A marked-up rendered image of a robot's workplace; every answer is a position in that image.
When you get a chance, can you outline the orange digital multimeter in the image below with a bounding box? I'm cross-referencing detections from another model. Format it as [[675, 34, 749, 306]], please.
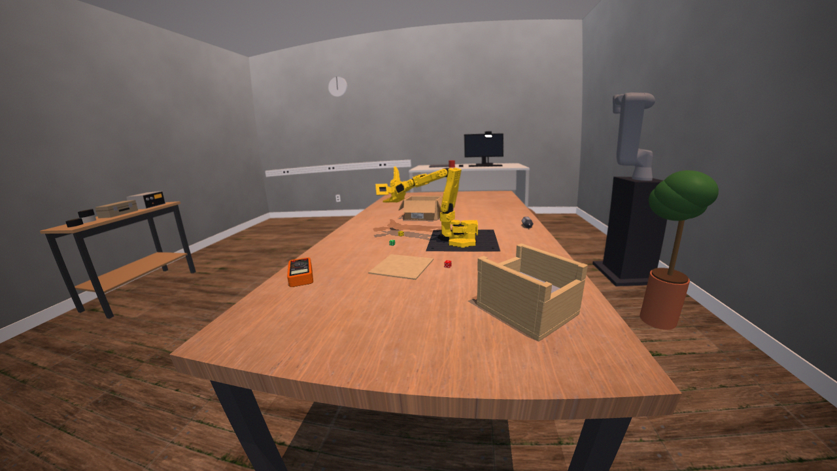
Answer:
[[287, 258, 313, 287]]

